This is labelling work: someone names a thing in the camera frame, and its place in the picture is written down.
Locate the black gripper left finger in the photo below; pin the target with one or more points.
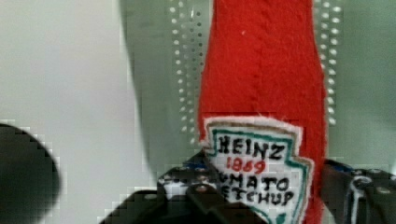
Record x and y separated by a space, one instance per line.
187 194

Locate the red felt ketchup bottle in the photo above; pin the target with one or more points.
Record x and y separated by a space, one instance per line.
261 112

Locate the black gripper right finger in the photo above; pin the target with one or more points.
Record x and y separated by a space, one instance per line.
358 196

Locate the black cylindrical container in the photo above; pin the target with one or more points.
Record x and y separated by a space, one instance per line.
29 179

